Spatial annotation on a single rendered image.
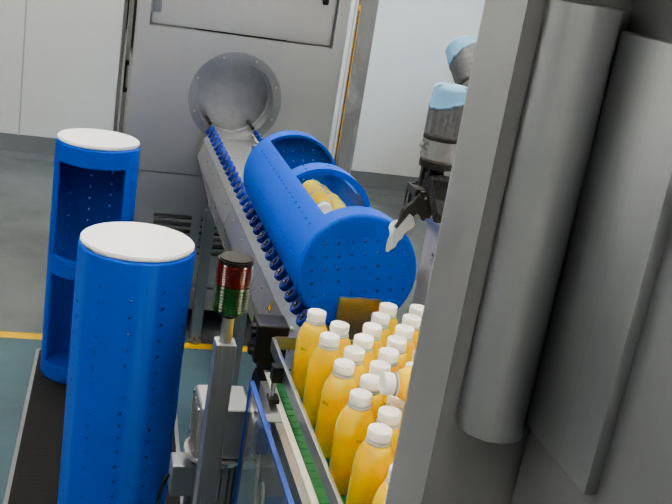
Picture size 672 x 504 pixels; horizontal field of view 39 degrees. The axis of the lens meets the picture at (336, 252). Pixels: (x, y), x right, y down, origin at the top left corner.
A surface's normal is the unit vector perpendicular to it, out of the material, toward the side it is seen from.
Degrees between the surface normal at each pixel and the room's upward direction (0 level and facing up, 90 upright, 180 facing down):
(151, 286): 90
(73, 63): 90
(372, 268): 90
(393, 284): 90
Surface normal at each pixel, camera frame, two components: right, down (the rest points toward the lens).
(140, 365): 0.38, 0.34
